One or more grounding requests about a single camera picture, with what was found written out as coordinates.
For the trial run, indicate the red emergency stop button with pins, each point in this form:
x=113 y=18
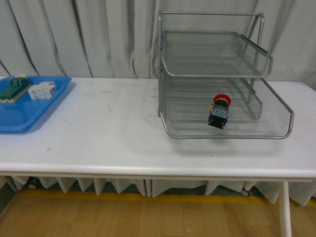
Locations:
x=219 y=111

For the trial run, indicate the silver mesh tray rack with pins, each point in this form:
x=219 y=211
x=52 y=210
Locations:
x=205 y=54

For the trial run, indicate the right caster wheel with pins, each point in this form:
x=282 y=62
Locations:
x=245 y=193

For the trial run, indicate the caster wheel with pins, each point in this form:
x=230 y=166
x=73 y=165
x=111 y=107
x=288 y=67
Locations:
x=33 y=183
x=245 y=193

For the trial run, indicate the white circuit breaker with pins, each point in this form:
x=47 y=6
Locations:
x=44 y=90

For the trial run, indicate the white curtain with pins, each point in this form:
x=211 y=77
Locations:
x=119 y=38

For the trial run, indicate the blue plastic tray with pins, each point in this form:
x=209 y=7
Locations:
x=20 y=116

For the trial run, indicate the left caster wheel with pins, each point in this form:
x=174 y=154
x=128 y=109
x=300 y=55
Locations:
x=33 y=183

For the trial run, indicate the white table leg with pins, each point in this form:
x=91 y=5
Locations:
x=284 y=210

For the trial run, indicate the green knife switch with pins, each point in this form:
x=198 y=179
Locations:
x=17 y=87

